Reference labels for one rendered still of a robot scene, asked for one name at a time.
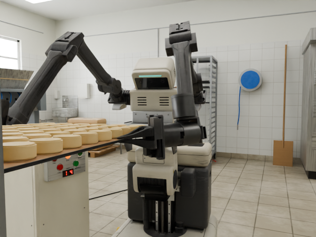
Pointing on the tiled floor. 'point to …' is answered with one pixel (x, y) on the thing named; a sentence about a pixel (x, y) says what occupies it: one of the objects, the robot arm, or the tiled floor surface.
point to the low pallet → (102, 151)
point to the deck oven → (309, 106)
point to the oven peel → (280, 149)
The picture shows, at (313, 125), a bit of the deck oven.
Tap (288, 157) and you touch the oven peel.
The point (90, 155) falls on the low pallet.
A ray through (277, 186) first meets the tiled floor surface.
